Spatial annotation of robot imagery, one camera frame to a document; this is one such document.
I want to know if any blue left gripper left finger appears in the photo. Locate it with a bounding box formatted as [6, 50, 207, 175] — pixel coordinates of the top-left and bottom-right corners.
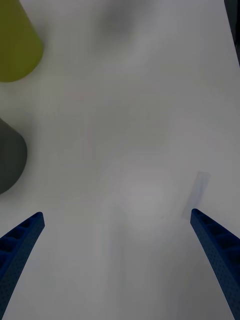
[0, 211, 46, 320]

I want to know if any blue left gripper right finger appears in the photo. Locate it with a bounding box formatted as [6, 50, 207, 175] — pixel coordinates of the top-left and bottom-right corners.
[190, 208, 240, 320]

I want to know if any grey plastic bin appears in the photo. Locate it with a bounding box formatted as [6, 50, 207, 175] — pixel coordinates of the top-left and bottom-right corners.
[0, 117, 28, 195]

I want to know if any yellow-green plastic bin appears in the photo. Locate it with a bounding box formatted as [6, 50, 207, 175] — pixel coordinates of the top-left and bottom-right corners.
[0, 0, 45, 83]

